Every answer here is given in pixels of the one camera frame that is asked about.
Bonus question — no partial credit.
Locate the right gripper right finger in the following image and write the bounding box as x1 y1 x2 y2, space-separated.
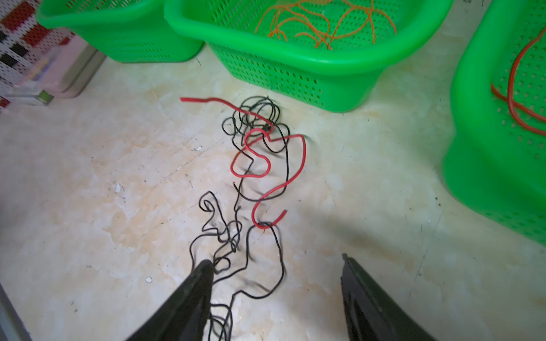
341 254 434 341

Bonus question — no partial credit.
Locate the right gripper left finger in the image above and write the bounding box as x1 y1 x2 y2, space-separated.
129 260 214 341

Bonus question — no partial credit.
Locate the right green plastic basket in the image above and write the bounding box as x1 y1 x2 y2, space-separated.
442 1 545 244

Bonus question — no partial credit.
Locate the green plastic basket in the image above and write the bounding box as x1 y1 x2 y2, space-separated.
164 1 452 113
36 0 204 63
442 1 545 244

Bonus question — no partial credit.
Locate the middle green plastic basket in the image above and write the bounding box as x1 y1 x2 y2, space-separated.
164 1 452 113

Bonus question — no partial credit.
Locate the left green plastic basket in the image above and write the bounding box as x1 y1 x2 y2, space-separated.
36 0 204 63

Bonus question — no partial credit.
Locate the colourful marker box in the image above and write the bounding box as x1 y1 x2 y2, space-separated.
4 36 106 106

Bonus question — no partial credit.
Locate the black cable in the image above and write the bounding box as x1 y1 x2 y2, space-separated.
188 95 291 341

